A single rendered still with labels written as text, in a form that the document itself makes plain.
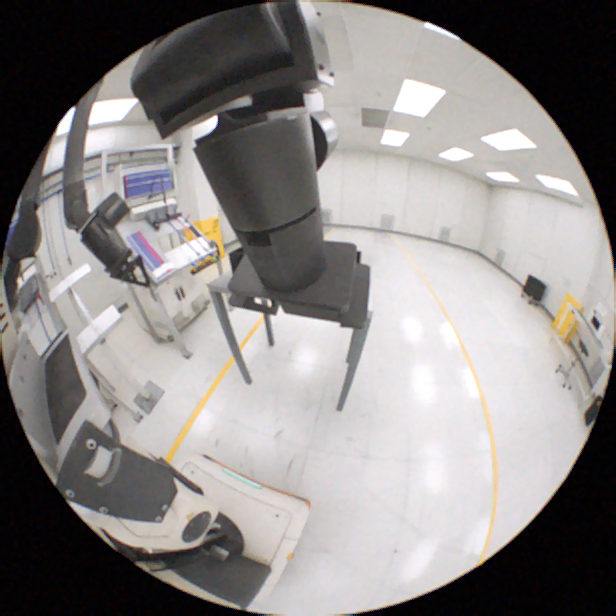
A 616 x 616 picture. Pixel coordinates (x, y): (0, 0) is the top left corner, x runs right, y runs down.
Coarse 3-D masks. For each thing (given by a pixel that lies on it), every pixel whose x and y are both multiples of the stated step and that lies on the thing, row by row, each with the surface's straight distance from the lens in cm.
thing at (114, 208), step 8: (104, 200) 49; (112, 200) 50; (120, 200) 50; (72, 208) 46; (80, 208) 46; (96, 208) 48; (104, 208) 49; (112, 208) 49; (120, 208) 49; (128, 208) 50; (72, 216) 46; (80, 216) 46; (88, 216) 46; (104, 216) 48; (112, 216) 48; (120, 216) 49; (80, 224) 45; (112, 224) 48
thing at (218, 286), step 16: (208, 288) 87; (224, 288) 79; (224, 304) 91; (224, 320) 93; (368, 320) 62; (272, 336) 150; (352, 336) 123; (240, 352) 112; (352, 352) 74; (240, 368) 122; (352, 368) 82
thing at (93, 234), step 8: (96, 216) 50; (88, 224) 49; (96, 224) 48; (104, 224) 50; (80, 232) 49; (88, 232) 47; (96, 232) 47; (104, 232) 48; (80, 240) 49; (88, 240) 47; (96, 240) 47; (88, 248) 48; (96, 248) 47
